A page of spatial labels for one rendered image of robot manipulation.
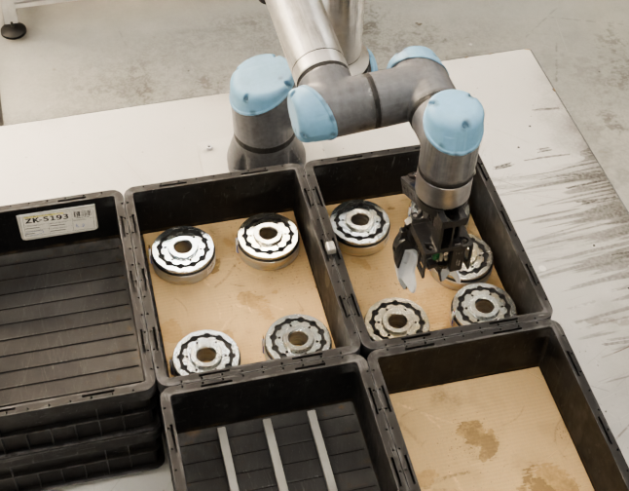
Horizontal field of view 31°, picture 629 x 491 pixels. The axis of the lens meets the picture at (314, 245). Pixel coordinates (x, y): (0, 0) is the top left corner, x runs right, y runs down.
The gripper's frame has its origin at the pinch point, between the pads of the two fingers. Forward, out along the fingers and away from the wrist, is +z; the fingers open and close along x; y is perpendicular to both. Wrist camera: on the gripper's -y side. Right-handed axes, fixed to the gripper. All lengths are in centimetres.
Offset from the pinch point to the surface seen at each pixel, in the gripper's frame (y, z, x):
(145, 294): -9.6, 3.5, -40.3
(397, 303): -3.5, 10.6, -1.7
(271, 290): -13.3, 13.5, -19.8
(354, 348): 7.9, 3.5, -12.8
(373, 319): -1.5, 10.5, -6.4
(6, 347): -13, 14, -62
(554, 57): -147, 96, 107
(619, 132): -110, 96, 112
